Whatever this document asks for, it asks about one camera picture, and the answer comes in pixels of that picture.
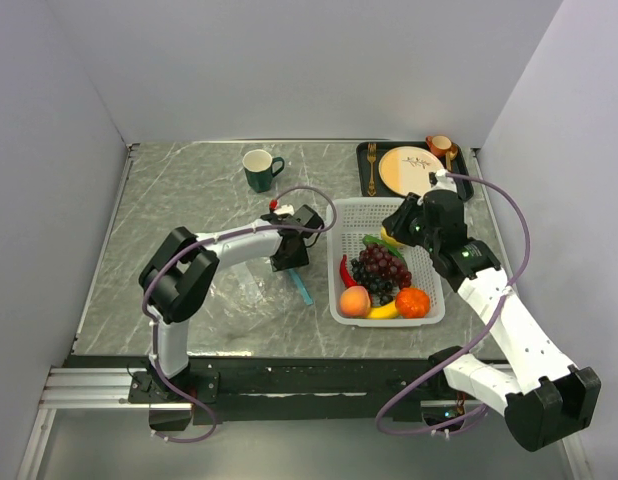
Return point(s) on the clear zip top bag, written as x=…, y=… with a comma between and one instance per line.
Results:
x=254, y=287

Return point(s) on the beige round plate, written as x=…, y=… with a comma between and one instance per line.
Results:
x=406, y=169

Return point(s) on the green chili pepper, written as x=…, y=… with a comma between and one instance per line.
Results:
x=372, y=240

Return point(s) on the red grape bunch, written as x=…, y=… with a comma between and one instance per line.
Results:
x=379, y=259

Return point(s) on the yellow lemon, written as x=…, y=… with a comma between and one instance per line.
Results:
x=389, y=240

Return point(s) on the gold spoon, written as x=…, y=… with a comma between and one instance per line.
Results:
x=450, y=156

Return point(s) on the red chili pepper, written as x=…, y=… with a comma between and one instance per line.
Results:
x=346, y=277

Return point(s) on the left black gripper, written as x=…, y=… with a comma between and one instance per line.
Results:
x=300, y=259

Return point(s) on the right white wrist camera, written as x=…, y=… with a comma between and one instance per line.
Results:
x=439, y=180

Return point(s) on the white plastic basket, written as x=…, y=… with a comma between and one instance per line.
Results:
x=353, y=218

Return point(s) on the black base beam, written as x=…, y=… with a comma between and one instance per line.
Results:
x=260, y=389

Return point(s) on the small orange cup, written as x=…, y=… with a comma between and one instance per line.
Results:
x=438, y=145

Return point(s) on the green mug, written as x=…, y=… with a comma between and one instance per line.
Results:
x=261, y=168

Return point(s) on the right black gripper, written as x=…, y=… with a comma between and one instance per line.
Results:
x=396, y=223

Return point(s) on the orange tangerine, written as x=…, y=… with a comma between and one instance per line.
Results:
x=412, y=302

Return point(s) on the peach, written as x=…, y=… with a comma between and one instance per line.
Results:
x=355, y=302

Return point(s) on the gold fork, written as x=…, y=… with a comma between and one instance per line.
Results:
x=371, y=159

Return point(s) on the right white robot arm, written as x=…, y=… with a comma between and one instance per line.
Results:
x=546, y=397

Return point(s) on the banana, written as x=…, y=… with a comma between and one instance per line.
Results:
x=383, y=312

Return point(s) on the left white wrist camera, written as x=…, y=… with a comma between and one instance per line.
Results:
x=279, y=209

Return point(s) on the black grape bunch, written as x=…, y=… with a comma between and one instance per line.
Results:
x=379, y=286

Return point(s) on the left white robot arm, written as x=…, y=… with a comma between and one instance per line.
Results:
x=178, y=277

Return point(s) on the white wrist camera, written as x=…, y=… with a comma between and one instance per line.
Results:
x=439, y=180
x=279, y=209

